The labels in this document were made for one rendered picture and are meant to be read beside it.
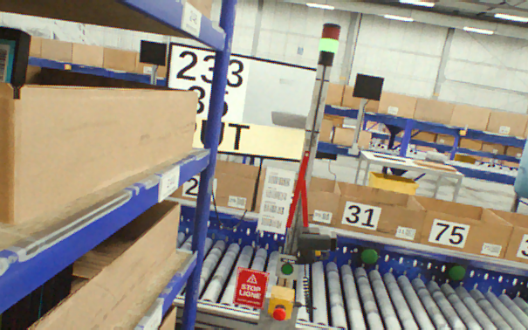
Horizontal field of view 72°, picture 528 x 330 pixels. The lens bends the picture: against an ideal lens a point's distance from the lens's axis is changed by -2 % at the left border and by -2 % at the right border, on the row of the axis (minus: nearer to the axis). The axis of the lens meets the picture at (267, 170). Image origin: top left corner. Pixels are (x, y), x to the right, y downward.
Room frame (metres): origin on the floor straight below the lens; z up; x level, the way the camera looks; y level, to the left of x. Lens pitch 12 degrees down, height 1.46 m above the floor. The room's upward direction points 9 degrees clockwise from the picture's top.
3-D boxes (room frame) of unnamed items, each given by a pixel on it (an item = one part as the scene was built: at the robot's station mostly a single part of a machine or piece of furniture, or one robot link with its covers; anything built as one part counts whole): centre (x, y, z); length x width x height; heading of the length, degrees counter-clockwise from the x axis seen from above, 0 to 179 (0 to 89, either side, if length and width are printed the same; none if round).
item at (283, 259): (1.04, -0.11, 0.95); 0.07 x 0.03 x 0.07; 86
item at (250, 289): (1.05, -0.04, 0.85); 0.16 x 0.01 x 0.13; 86
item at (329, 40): (1.07, -0.11, 1.62); 0.05 x 0.05 x 0.06
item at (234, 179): (1.83, 0.23, 0.97); 0.39 x 0.29 x 0.17; 85
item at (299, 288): (1.34, -0.21, 0.72); 0.52 x 0.05 x 0.05; 176
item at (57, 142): (0.45, 0.30, 1.39); 0.40 x 0.30 x 0.10; 175
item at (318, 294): (1.33, -0.28, 0.72); 0.52 x 0.05 x 0.05; 176
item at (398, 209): (1.77, -0.55, 0.96); 0.39 x 0.29 x 0.17; 86
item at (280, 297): (1.01, -0.14, 0.84); 0.15 x 0.09 x 0.07; 86
